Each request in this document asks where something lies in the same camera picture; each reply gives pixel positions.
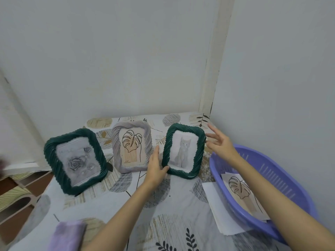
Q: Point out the person's right hand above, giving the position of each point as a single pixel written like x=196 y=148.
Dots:
x=225 y=148

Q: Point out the grey frame with leaf picture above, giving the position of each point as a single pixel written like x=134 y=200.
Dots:
x=116 y=143

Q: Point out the stack of white paper sheets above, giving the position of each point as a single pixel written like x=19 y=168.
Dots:
x=217 y=203

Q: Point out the leaf patterned tablecloth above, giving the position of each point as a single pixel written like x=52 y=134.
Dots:
x=183 y=206

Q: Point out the person's right forearm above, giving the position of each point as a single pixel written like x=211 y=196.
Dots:
x=277 y=206

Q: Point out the person's left forearm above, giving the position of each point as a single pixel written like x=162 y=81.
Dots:
x=123 y=216

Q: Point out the leaf print paper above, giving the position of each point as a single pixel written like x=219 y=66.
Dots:
x=236 y=188

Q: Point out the purple folded cloth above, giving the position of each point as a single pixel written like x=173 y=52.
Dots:
x=68 y=236

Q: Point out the green frame with cat picture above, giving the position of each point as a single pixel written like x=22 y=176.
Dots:
x=167 y=143

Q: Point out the green frame with rose picture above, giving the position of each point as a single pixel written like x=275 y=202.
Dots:
x=51 y=159

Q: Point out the person's left hand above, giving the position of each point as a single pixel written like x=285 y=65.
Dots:
x=154 y=172

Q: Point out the person's left thumb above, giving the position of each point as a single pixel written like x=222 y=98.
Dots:
x=165 y=170

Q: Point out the brown wooden furniture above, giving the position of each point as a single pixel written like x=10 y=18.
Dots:
x=15 y=203

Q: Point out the purple plastic basket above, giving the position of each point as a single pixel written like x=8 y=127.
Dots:
x=274 y=164

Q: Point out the person's right thumb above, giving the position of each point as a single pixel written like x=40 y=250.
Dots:
x=211 y=147

